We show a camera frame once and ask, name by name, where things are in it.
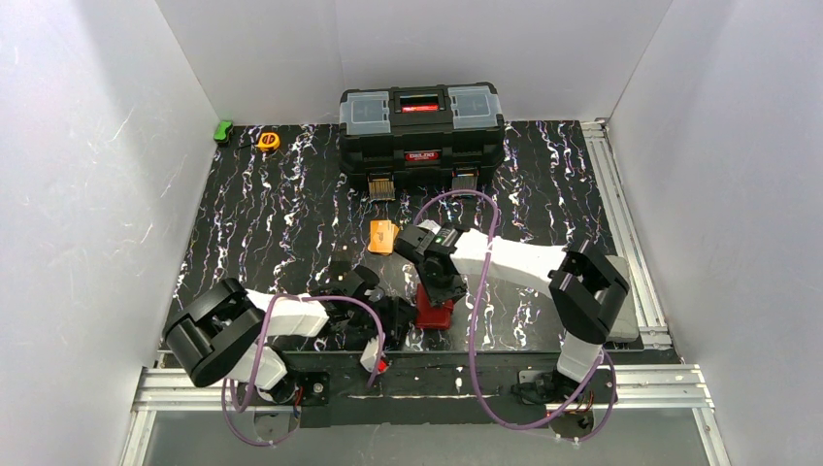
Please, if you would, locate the red leather card holder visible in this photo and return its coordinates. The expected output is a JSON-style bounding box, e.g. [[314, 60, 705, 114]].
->
[[414, 283, 454, 330]]

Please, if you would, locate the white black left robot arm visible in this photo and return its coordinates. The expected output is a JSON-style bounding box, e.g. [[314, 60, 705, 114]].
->
[[162, 266, 417, 389]]

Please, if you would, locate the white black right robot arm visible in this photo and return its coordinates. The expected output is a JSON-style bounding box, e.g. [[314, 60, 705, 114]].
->
[[394, 221, 631, 382]]

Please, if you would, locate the black VIP card stack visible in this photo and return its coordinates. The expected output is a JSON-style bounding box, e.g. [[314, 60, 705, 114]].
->
[[328, 245, 351, 282]]

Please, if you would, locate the drill bit set case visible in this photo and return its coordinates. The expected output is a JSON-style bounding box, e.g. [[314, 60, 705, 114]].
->
[[367, 178, 396, 202]]

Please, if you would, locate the black plastic toolbox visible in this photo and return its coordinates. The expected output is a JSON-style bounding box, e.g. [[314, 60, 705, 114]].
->
[[339, 82, 506, 192]]

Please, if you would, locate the grey plastic case lid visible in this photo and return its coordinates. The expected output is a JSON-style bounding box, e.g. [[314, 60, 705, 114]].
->
[[607, 255, 640, 343]]

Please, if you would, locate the orange tape measure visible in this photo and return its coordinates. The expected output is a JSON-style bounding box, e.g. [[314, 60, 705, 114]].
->
[[256, 132, 281, 152]]

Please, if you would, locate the green small object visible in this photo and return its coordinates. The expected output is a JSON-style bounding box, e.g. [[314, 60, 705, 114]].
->
[[213, 120, 234, 145]]

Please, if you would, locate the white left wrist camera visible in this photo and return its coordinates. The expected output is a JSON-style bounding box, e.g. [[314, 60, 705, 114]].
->
[[359, 337, 388, 374]]

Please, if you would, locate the black base rail with bracket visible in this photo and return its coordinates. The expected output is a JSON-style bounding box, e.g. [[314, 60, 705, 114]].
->
[[251, 351, 578, 429]]

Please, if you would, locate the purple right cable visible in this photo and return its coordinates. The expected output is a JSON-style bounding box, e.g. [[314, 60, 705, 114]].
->
[[411, 188, 618, 444]]

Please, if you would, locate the aluminium frame rail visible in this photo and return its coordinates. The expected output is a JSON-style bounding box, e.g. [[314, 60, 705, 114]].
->
[[581, 118, 732, 465]]

